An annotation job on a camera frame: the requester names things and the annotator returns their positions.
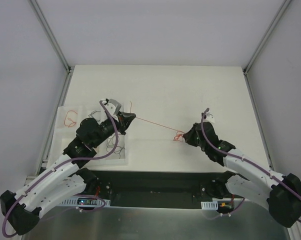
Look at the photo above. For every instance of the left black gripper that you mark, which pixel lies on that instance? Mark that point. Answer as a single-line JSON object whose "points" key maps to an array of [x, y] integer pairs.
{"points": [[121, 122]]}

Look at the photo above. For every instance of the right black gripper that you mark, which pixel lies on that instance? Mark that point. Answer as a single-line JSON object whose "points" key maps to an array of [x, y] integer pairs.
{"points": [[194, 134]]}

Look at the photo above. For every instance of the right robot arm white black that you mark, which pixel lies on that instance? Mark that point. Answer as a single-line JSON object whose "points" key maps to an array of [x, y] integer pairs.
{"points": [[278, 193]]}

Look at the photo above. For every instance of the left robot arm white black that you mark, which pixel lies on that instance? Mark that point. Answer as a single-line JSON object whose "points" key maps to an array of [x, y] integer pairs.
{"points": [[67, 176]]}

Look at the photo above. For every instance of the white compartment tray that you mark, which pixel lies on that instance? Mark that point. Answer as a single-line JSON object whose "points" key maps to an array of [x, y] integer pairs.
{"points": [[86, 132]]}

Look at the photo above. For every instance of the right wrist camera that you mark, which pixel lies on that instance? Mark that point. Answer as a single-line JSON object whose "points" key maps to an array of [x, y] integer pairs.
{"points": [[209, 118]]}

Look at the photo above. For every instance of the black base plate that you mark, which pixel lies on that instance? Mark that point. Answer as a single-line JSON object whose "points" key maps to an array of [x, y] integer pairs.
{"points": [[166, 190]]}

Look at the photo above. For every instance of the right white cable duct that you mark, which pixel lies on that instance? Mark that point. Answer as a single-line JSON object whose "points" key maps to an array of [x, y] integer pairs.
{"points": [[209, 205]]}

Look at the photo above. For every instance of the white cable duct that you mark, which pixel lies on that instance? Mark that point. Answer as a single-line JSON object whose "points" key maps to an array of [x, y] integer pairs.
{"points": [[76, 201], [209, 205]]}

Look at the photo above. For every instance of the left white cable duct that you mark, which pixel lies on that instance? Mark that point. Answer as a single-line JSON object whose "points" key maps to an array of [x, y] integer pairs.
{"points": [[76, 201]]}

